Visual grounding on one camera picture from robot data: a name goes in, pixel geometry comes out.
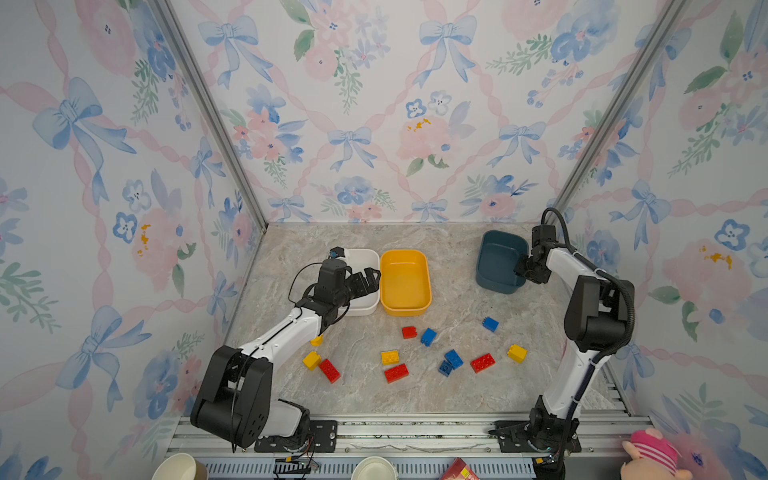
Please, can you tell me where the white plastic container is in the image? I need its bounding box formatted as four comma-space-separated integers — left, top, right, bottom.
336, 247, 381, 317

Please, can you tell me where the dark teal plastic container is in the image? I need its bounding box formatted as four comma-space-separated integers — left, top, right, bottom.
475, 230, 529, 295

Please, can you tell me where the yellow plastic container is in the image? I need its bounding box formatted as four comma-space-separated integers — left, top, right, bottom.
380, 249, 432, 317

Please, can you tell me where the blue lego brick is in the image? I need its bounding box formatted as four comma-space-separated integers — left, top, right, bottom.
445, 350, 464, 369
482, 317, 499, 332
420, 328, 437, 347

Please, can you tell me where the yellow lego brick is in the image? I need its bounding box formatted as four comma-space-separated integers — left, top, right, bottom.
507, 345, 528, 363
303, 351, 323, 371
381, 350, 400, 366

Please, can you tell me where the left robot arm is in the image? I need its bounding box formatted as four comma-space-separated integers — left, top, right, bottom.
190, 255, 381, 451

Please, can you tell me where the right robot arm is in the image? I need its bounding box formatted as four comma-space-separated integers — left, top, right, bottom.
515, 224, 636, 454

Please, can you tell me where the small red lego brick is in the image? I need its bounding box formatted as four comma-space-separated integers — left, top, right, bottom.
402, 326, 418, 339

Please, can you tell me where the red lego brick left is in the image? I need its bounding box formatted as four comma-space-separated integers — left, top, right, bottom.
319, 359, 341, 384

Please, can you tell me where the long red lego centre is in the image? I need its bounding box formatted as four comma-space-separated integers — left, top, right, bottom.
384, 364, 409, 384

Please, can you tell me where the red lego brick right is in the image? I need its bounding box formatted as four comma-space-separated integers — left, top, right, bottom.
470, 353, 496, 374

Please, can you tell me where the small dark blue lego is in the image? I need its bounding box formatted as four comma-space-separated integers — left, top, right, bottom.
438, 360, 453, 377

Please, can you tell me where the white bowl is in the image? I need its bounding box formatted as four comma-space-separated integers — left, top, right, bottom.
351, 456, 399, 480

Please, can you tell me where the red packet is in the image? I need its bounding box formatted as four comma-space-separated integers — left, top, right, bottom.
440, 458, 479, 480

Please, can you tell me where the pink plush toy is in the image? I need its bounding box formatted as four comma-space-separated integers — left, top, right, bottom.
620, 428, 693, 480

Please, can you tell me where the beige paper cup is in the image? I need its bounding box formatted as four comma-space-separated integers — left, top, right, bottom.
151, 453, 208, 480

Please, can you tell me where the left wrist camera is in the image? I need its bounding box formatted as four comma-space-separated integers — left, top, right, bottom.
328, 247, 346, 259

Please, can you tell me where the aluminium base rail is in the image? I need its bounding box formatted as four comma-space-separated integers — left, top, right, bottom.
167, 410, 651, 479

